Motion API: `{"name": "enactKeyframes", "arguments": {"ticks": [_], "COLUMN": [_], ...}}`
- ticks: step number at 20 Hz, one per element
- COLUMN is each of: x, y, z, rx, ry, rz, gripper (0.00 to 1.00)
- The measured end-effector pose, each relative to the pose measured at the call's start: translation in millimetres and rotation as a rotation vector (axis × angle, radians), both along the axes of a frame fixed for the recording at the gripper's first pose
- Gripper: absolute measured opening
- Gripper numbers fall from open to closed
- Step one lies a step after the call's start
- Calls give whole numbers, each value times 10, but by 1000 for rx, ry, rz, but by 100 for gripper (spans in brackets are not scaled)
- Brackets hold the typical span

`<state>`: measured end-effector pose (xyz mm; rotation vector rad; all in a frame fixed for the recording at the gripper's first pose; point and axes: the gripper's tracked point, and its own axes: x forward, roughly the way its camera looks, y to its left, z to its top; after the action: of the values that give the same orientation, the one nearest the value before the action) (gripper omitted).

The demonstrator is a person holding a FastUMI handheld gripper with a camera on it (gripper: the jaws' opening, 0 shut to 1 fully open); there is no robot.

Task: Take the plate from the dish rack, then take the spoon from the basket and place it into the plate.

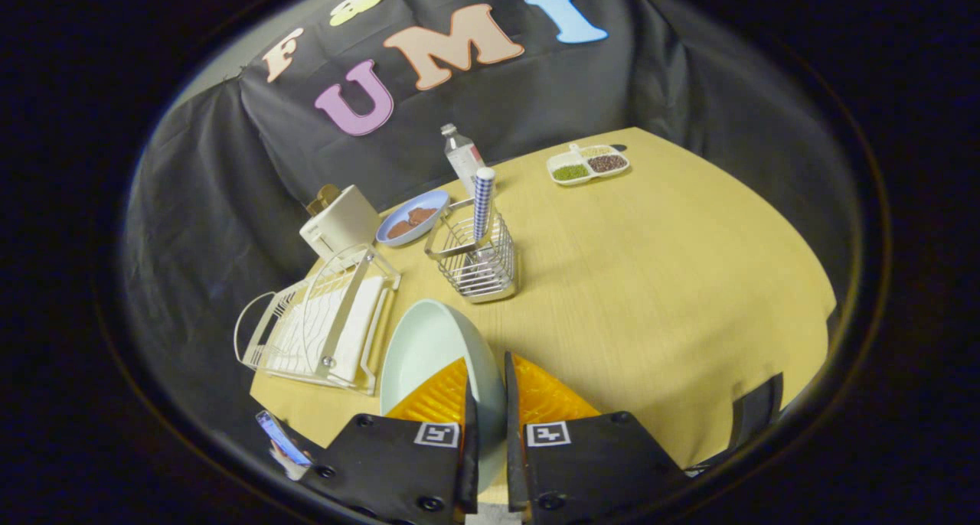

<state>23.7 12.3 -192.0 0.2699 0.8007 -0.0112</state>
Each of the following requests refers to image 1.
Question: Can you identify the metal wire basket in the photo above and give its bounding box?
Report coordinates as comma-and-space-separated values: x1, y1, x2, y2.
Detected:
424, 197, 520, 305

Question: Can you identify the white wire dish rack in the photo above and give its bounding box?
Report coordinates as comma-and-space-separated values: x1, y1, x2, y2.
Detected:
234, 243, 403, 396

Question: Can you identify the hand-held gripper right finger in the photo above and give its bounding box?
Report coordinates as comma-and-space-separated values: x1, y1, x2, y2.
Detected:
504, 351, 690, 525

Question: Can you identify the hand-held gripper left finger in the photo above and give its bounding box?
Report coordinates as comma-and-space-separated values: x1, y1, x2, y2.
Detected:
305, 357, 481, 525

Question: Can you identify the white toaster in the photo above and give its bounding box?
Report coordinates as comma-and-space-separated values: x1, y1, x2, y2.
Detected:
299, 184, 382, 260

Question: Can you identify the black backdrop cloth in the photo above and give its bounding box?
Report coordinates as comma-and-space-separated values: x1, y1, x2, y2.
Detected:
122, 0, 854, 403

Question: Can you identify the blue oval plate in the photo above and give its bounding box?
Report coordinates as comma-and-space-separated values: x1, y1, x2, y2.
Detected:
375, 189, 451, 248

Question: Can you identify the clear plastic bottle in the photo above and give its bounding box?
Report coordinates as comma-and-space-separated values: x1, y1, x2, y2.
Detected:
440, 123, 488, 197

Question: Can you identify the toast slice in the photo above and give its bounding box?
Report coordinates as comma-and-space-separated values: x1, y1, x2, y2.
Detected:
306, 184, 342, 217

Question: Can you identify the blue checkered handle spoon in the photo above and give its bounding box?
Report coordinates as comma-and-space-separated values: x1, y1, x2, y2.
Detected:
472, 167, 497, 244

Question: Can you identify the white divided bean tray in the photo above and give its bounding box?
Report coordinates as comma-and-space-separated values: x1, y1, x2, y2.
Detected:
546, 142, 632, 187

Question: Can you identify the smartphone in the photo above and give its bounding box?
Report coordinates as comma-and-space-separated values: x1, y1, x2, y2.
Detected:
256, 409, 315, 468

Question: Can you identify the pale green plate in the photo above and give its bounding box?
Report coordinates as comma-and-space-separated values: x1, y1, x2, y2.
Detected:
380, 298, 508, 497

